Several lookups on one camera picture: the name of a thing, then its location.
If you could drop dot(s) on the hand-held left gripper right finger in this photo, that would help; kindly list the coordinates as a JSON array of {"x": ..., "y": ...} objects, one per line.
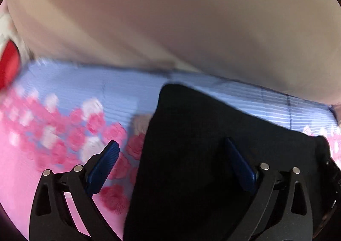
[{"x": 241, "y": 166}]

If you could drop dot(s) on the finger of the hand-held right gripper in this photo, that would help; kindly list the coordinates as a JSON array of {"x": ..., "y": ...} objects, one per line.
[{"x": 334, "y": 174}]

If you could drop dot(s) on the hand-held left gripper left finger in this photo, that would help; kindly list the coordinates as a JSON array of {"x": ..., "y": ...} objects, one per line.
[{"x": 102, "y": 167}]

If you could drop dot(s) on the black pants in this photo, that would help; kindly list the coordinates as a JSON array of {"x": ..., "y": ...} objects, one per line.
[{"x": 191, "y": 150}]

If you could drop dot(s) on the pink floral bed sheet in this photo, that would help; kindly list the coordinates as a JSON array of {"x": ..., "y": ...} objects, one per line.
[{"x": 53, "y": 113}]

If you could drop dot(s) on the red cloth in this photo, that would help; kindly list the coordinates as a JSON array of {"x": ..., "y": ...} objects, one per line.
[{"x": 8, "y": 62}]

